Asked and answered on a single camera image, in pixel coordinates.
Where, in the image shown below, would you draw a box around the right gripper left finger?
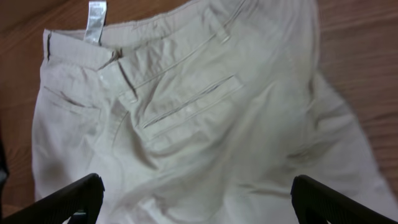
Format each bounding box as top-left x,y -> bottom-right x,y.
1,173 -> 104,224

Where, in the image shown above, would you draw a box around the beige shorts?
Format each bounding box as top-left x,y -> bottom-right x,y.
32,0 -> 397,223

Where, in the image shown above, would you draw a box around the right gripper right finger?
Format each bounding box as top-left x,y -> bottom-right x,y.
290,175 -> 397,224

